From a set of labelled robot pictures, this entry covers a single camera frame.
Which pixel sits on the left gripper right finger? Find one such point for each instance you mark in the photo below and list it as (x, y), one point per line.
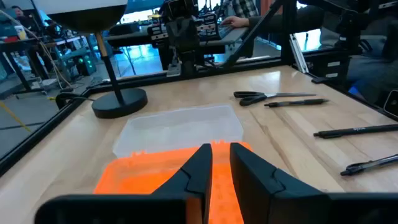
(258, 186)

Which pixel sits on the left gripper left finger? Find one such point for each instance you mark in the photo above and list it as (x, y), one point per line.
(192, 180)

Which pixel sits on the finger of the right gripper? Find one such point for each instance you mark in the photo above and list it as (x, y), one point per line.
(177, 34)
(189, 34)

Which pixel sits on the orange plastic box lid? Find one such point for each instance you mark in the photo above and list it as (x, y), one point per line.
(140, 174)

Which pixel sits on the black pen with grip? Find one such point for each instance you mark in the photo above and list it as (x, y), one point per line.
(295, 102)

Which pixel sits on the black pen white print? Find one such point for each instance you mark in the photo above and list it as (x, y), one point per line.
(354, 131)

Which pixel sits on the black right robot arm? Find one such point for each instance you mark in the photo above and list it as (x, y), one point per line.
(186, 63)

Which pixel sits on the clear plastic supply box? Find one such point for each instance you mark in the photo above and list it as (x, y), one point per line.
(177, 127)

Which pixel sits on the black labelled control box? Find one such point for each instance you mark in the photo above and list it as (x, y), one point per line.
(329, 67)

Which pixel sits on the black keyboard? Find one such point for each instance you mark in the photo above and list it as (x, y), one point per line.
(225, 31)

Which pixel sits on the person's hand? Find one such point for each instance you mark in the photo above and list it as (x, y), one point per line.
(234, 21)

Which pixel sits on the person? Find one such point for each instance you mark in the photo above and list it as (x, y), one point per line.
(23, 18)
(242, 7)
(367, 68)

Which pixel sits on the grey desk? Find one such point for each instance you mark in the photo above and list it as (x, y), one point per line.
(130, 37)

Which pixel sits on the white globe table lamp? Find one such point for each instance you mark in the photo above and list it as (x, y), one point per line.
(119, 102)

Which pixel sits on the black computer green lights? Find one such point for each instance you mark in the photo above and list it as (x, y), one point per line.
(86, 63)

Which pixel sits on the silver aluminium extrusion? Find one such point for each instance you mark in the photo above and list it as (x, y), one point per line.
(298, 54)

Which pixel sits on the clear black gel pen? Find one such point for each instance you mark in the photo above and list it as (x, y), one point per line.
(370, 165)

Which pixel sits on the white cup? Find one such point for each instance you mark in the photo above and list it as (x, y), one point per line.
(20, 32)

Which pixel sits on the black phone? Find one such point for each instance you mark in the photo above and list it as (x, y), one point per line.
(392, 104)

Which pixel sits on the black workbench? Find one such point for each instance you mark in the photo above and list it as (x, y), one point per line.
(18, 46)

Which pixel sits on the black aluminium table frame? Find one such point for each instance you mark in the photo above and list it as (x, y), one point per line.
(37, 136)

